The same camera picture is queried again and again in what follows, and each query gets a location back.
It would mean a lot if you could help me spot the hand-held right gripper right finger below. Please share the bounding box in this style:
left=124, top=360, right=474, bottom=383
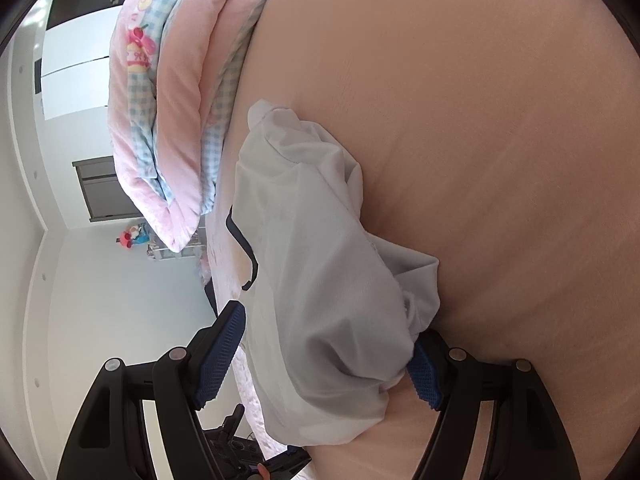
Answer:
left=407, top=330, right=581, bottom=480

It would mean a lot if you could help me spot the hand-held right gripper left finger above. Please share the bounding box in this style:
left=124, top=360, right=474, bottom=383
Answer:
left=56, top=300, right=248, bottom=480

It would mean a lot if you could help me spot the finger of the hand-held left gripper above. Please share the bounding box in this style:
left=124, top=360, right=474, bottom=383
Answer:
left=221, top=404, right=247, bottom=440

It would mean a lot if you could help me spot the white shirt with navy trim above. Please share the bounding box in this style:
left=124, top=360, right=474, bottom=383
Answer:
left=225, top=99, right=442, bottom=448

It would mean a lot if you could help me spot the pink fluffy item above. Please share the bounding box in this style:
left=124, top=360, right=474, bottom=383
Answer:
left=192, top=252, right=213, bottom=283

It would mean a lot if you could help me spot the white shelf rack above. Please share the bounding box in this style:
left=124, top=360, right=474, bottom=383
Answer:
left=146, top=225, right=207, bottom=264

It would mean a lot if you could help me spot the red and blue plush doll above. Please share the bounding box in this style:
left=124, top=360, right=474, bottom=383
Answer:
left=116, top=221, right=151, bottom=252

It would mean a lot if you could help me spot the pink gingham folded comforter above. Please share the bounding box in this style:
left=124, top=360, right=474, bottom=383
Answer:
left=107, top=0, right=281, bottom=253

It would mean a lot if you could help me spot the grey cabinet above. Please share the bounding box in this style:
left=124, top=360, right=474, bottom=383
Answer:
left=72, top=156, right=137, bottom=223

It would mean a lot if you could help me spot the bed with pink sheet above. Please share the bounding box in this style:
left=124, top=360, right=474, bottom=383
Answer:
left=197, top=0, right=640, bottom=480

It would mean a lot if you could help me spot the white glossy wardrobe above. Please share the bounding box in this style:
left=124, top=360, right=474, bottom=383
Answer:
left=39, top=4, right=126, bottom=122

